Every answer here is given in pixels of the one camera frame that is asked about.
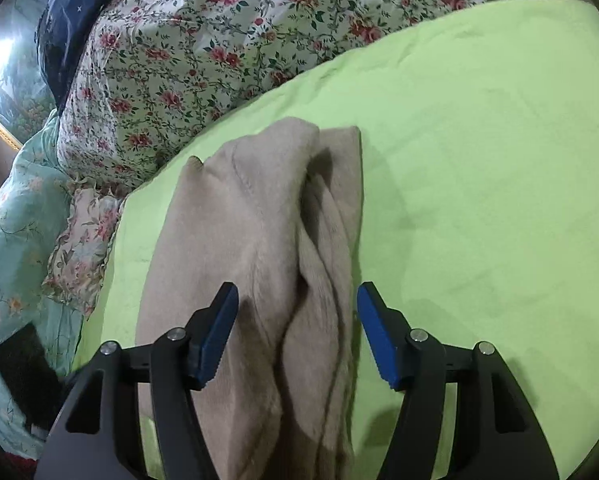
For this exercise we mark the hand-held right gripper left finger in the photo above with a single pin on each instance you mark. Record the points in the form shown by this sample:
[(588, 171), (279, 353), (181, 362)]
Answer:
[(217, 340)]

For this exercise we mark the navy blue cloth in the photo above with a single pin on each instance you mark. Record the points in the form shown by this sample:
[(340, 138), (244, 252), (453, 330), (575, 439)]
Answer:
[(74, 25)]

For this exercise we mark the beige knit sweater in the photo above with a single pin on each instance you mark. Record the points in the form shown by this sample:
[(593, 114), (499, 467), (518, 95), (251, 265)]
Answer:
[(249, 240)]

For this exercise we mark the teal floral quilt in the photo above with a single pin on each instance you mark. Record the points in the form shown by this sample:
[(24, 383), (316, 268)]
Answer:
[(19, 220)]

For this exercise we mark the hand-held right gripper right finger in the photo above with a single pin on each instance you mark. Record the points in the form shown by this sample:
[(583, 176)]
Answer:
[(377, 340)]

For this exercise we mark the white floral quilt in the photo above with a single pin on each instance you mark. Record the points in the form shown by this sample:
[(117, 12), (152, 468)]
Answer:
[(204, 60)]

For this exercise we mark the ruffled floral pillow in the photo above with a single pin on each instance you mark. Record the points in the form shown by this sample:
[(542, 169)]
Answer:
[(84, 255)]

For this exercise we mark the lime green bed sheet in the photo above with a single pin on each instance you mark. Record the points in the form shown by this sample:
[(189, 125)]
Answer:
[(479, 185)]

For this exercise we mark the gold framed landscape picture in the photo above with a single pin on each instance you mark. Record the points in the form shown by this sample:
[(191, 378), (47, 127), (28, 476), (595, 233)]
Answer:
[(14, 75)]

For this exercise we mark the black object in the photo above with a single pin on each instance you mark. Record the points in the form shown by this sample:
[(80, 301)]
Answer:
[(26, 375)]

